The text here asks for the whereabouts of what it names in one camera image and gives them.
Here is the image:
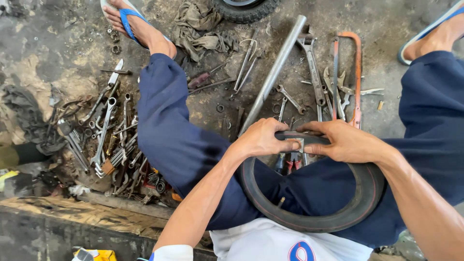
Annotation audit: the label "person's right hand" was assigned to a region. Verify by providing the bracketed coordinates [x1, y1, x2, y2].
[296, 120, 391, 164]

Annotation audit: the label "person's left hand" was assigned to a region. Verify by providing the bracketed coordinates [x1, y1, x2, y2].
[231, 118, 302, 162]

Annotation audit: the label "grey square tube patch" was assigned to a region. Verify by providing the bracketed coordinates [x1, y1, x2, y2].
[284, 137, 305, 153]

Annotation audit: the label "black rubber tube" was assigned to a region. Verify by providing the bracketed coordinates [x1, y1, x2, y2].
[237, 130, 386, 233]

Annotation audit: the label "steel combination wrench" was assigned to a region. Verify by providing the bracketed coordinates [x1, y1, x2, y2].
[276, 84, 307, 115]

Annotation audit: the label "steel locking pliers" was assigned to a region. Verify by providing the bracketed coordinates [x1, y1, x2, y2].
[323, 66, 349, 122]

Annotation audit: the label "thin rusty metal rod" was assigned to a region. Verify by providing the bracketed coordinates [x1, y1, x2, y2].
[188, 76, 237, 95]

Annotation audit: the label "long grey metal pipe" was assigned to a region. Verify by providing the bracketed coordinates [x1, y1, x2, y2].
[238, 14, 307, 138]

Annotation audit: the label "thin steel tyre levers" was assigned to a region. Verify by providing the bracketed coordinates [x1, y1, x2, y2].
[231, 28, 262, 98]

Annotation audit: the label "navy blue trousers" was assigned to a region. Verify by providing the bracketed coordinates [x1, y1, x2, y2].
[137, 50, 464, 249]

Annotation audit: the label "large adjustable wrench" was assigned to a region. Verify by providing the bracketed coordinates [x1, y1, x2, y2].
[296, 36, 327, 107]

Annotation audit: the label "white printed shirt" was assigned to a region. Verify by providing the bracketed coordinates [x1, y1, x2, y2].
[148, 217, 374, 261]

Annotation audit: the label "dirty grey rag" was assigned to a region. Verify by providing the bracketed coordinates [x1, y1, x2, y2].
[171, 0, 240, 63]

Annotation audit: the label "black knobbly tyre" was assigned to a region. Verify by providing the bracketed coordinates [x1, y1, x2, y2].
[211, 0, 282, 24]

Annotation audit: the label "person's right foot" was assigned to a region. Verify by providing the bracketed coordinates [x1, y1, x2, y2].
[402, 13, 464, 62]

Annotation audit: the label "person's foot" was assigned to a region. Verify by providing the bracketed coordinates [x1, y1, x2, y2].
[402, 13, 464, 62]
[102, 0, 178, 59]

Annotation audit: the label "blue white flip-flop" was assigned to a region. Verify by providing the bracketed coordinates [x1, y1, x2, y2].
[397, 0, 464, 66]
[100, 0, 172, 49]

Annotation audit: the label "pile of steel wrenches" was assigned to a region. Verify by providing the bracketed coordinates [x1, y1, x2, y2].
[46, 58, 175, 204]

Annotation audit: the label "person's left foot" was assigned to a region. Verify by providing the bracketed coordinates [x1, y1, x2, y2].
[102, 0, 178, 59]

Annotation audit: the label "scattered nuts and washers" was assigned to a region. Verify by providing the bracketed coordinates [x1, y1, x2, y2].
[104, 26, 123, 56]

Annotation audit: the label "worn wooden plank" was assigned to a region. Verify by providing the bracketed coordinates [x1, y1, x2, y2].
[0, 195, 175, 238]

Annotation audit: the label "yellow cardboard box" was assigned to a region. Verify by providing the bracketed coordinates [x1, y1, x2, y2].
[72, 246, 117, 261]

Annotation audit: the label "dark greasy cloth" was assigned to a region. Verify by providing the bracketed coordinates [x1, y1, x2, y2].
[1, 84, 67, 156]

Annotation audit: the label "blue handle tool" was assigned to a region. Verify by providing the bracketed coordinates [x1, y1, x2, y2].
[274, 152, 287, 175]

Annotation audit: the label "red handle pliers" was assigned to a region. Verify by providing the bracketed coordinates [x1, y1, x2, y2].
[286, 152, 302, 175]

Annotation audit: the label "orange frame hacksaw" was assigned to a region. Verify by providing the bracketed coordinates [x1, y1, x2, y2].
[331, 31, 363, 130]

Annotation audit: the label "dark red handle screwdriver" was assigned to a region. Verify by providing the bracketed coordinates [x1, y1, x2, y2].
[187, 60, 231, 90]

